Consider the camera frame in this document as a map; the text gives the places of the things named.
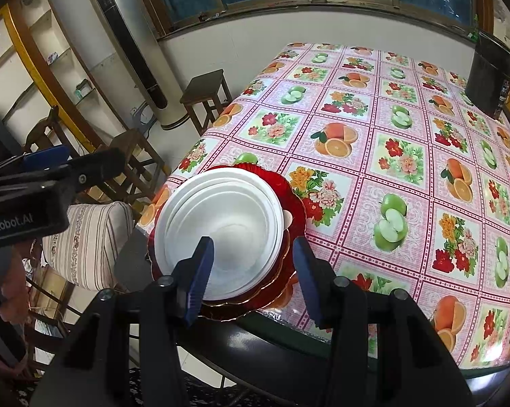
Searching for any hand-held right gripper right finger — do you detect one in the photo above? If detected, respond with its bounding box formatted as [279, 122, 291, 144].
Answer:
[292, 237, 472, 407]

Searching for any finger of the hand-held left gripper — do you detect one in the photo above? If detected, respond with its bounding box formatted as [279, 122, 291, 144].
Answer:
[0, 145, 71, 187]
[0, 148, 126, 198]

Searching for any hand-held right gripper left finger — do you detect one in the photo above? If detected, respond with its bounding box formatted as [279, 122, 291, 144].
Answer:
[38, 235, 215, 407]

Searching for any white foam bowl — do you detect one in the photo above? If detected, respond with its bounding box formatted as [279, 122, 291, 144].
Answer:
[164, 174, 281, 289]
[170, 182, 277, 302]

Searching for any beige ribbed paper bowl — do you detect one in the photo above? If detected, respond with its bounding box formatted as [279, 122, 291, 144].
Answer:
[156, 167, 294, 280]

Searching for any person's left forearm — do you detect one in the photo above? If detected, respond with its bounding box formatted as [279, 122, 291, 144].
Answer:
[0, 254, 33, 327]

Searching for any dark wooden chair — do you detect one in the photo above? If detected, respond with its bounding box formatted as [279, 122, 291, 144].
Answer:
[23, 105, 83, 157]

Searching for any dark wooden stool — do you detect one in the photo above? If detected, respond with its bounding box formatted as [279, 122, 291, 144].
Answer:
[79, 128, 171, 208]
[179, 69, 233, 136]

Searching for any striped seat cushion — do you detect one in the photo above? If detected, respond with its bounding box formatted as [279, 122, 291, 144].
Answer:
[42, 201, 134, 291]

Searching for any fruit and flower print tablecloth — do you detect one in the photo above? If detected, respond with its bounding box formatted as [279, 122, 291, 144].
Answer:
[136, 41, 510, 369]

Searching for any dark dining table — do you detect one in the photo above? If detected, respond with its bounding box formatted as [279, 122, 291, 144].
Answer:
[115, 233, 510, 407]

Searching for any white tower air conditioner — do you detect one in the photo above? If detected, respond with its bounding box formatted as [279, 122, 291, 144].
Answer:
[86, 0, 188, 131]

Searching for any black cylindrical container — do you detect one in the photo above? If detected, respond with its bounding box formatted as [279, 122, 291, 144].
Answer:
[465, 30, 510, 120]

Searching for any wooden wall shelf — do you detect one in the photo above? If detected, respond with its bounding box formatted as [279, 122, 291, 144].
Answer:
[0, 0, 124, 153]

